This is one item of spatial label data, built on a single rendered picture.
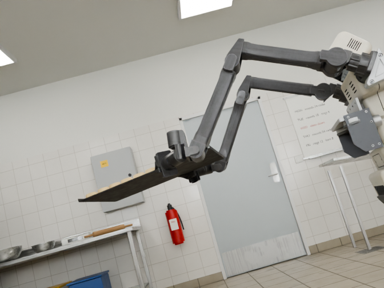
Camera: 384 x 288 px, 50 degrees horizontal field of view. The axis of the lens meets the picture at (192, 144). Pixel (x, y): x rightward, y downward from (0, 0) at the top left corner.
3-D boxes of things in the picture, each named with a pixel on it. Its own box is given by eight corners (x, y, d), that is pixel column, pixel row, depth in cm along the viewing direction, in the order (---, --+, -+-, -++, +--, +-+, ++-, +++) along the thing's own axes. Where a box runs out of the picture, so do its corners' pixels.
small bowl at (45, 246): (28, 256, 460) (27, 247, 462) (38, 254, 486) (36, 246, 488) (52, 250, 461) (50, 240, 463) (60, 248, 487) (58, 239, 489)
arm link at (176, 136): (200, 153, 149) (203, 159, 157) (195, 123, 153) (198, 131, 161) (168, 159, 150) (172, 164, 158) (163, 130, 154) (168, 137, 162)
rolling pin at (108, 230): (85, 239, 438) (84, 234, 440) (84, 240, 444) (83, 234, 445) (134, 227, 467) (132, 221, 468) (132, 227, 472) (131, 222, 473)
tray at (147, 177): (224, 158, 203) (223, 155, 203) (210, 148, 164) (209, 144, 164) (115, 202, 212) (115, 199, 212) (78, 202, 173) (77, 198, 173)
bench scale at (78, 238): (62, 246, 444) (60, 238, 446) (67, 246, 476) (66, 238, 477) (90, 239, 449) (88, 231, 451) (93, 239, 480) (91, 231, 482)
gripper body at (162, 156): (162, 178, 160) (171, 173, 154) (154, 154, 162) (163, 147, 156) (176, 175, 164) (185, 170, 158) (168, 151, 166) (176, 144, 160)
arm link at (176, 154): (176, 161, 150) (189, 161, 153) (173, 143, 152) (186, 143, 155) (167, 167, 155) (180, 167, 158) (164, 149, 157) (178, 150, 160)
